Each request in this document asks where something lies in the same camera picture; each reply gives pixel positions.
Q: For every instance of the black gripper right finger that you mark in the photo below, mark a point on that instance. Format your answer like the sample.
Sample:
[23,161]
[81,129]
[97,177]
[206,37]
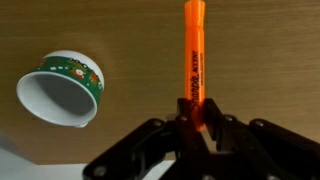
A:
[260,153]

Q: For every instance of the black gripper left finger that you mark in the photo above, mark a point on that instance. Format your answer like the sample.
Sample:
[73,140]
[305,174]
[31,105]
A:
[156,153]

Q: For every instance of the orange sharpie highlighter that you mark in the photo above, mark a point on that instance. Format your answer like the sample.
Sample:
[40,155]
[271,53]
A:
[195,66]

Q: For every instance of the white cup with green band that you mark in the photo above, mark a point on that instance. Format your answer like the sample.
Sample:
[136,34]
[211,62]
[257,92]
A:
[63,96]

